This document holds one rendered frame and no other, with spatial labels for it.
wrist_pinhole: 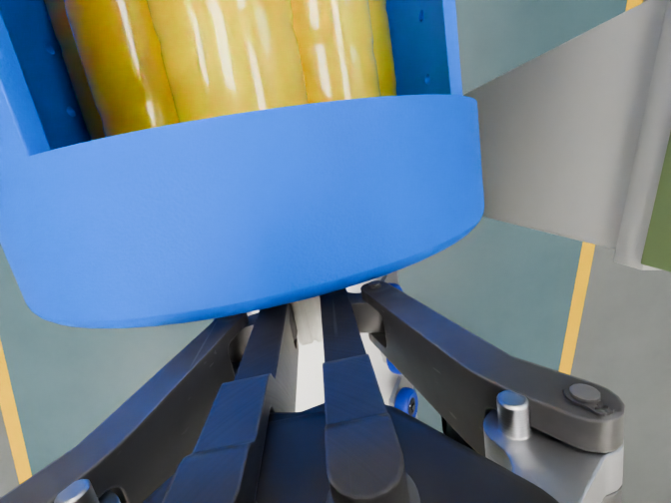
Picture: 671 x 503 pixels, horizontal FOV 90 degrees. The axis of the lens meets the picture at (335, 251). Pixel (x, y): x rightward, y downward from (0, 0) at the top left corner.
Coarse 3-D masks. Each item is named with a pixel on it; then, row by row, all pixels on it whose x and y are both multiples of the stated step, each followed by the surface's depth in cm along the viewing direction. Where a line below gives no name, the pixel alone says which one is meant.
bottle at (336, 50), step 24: (312, 0) 18; (336, 0) 18; (360, 0) 19; (312, 24) 19; (336, 24) 19; (360, 24) 20; (312, 48) 19; (336, 48) 19; (360, 48) 20; (312, 72) 19; (336, 72) 19; (360, 72) 20; (312, 96) 20; (336, 96) 19; (360, 96) 20
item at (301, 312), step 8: (296, 304) 16; (304, 304) 16; (296, 312) 16; (304, 312) 16; (296, 320) 16; (304, 320) 16; (304, 328) 16; (312, 328) 16; (304, 336) 16; (312, 336) 16; (304, 344) 16
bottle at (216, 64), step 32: (160, 0) 14; (192, 0) 14; (224, 0) 14; (256, 0) 15; (288, 0) 16; (160, 32) 15; (192, 32) 14; (224, 32) 14; (256, 32) 15; (288, 32) 16; (192, 64) 15; (224, 64) 14; (256, 64) 15; (288, 64) 16; (192, 96) 15; (224, 96) 15; (256, 96) 15; (288, 96) 16
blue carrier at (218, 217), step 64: (0, 0) 21; (448, 0) 21; (0, 64) 10; (64, 64) 25; (448, 64) 22; (0, 128) 11; (64, 128) 24; (192, 128) 10; (256, 128) 10; (320, 128) 11; (384, 128) 12; (448, 128) 14; (0, 192) 12; (64, 192) 11; (128, 192) 10; (192, 192) 10; (256, 192) 10; (320, 192) 11; (384, 192) 12; (448, 192) 14; (64, 256) 12; (128, 256) 11; (192, 256) 11; (256, 256) 11; (320, 256) 11; (384, 256) 12; (64, 320) 13; (128, 320) 12; (192, 320) 12
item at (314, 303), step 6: (312, 300) 16; (318, 300) 16; (312, 306) 16; (318, 306) 16; (312, 312) 16; (318, 312) 16; (312, 318) 16; (318, 318) 16; (312, 324) 16; (318, 324) 16; (318, 330) 16; (318, 336) 16
